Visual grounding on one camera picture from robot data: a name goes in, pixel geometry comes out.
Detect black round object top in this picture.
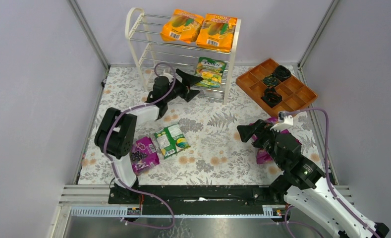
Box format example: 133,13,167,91
272,65,292,82

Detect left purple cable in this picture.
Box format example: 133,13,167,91
103,62,177,230

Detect green candy bag underneath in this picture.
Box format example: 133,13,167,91
154,123,190,159

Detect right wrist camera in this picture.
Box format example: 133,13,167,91
271,111,294,132

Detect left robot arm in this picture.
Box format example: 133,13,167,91
94,69,202,191

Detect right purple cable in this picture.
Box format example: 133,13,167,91
277,108,383,238

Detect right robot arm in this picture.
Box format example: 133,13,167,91
237,116,390,238

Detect green Fox's candy bag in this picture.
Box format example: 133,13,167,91
195,57,227,88

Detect purple grape candy bag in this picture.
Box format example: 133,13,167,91
130,136,160,175
250,118,302,164

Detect orange mango candy bag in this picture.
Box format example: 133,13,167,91
196,13,238,53
160,9,204,44

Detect black round object bottom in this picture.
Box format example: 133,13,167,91
261,87,282,108

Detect white metal shelf rack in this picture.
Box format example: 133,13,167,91
124,7,242,104

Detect black round object middle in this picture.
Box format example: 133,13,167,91
262,75,279,87

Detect black round object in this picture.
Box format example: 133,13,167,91
272,65,292,82
262,75,279,87
261,87,282,108

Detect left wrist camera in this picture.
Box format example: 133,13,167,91
162,69,176,81

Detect white floral tablecloth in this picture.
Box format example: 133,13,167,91
77,65,331,185

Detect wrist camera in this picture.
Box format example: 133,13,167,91
271,111,294,132
162,69,176,81

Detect purple cable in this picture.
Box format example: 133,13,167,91
277,108,383,238
103,62,177,230

